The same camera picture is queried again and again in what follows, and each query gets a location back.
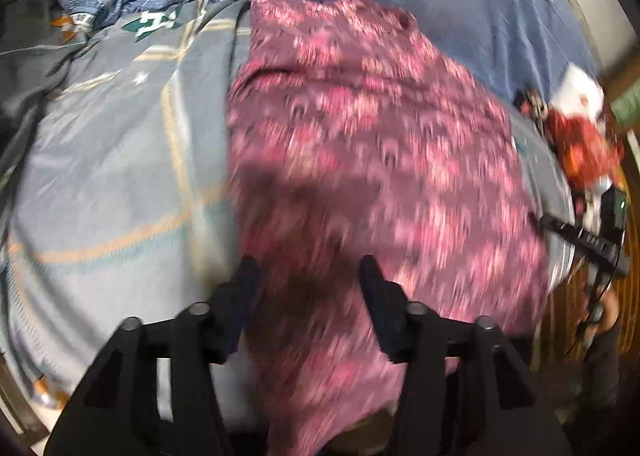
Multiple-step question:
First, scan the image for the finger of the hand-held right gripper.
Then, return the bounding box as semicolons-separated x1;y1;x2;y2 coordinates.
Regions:
538;212;583;246

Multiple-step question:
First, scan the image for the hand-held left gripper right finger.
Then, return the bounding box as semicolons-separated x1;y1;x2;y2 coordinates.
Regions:
358;255;572;456

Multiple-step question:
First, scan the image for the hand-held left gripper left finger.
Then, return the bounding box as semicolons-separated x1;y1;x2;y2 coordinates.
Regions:
44;255;262;456

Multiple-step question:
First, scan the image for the pink patterned small garment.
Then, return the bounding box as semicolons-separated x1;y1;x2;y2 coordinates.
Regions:
226;0;551;456

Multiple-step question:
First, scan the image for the person's right forearm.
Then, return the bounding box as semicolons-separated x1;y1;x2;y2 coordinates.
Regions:
575;291;626;412

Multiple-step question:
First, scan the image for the red and white cloth bundle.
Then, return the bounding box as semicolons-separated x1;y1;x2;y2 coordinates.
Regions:
517;63;627;237

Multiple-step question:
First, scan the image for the grey printed bed sheet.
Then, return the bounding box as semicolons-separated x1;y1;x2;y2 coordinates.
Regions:
0;0;583;417

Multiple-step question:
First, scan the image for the black cable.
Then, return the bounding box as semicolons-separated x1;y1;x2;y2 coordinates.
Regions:
574;261;617;354

